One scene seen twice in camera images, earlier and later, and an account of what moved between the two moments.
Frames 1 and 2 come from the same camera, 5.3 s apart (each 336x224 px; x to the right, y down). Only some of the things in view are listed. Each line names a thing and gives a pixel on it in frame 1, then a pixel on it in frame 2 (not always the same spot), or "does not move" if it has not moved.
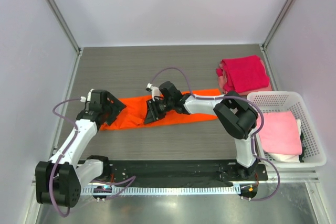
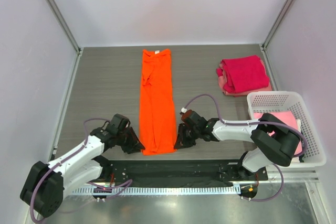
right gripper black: x=151 y=116 → x=181 y=141
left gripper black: x=118 y=105 → x=135 y=145
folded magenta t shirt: x=243 y=74 does not move
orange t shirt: x=133 y=114 → x=156 y=116
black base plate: x=154 y=171 does not move
